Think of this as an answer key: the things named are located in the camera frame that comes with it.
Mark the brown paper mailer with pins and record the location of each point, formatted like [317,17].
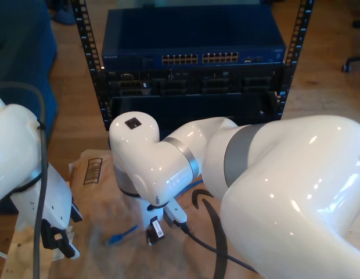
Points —
[95,232]

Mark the black empty rack tray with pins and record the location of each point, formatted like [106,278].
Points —
[197,107]

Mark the black rack server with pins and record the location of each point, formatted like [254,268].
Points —
[174,84]

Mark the blue sofa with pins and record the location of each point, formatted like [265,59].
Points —
[20,43]

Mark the grey slipper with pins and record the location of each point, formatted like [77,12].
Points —
[64,17]

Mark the black office chair base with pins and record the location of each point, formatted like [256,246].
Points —
[354,59]

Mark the black server rack frame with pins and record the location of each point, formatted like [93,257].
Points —
[87,43]

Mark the blue network switch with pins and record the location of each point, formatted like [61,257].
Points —
[191,35]

